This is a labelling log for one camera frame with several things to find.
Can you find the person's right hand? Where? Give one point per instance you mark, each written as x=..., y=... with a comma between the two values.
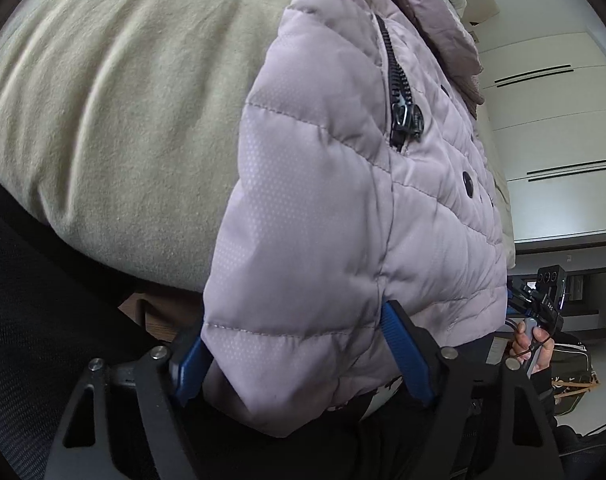
x=539, y=355

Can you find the mauve quilted hooded jacket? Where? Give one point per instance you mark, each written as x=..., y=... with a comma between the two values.
x=333, y=210

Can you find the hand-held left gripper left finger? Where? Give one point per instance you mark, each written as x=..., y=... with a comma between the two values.
x=190, y=370

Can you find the black mesh chair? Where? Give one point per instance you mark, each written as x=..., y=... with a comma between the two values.
x=33, y=310

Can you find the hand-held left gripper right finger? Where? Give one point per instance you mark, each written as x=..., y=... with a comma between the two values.
x=408, y=355

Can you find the person's dark clothing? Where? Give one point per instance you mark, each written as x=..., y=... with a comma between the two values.
x=333, y=452

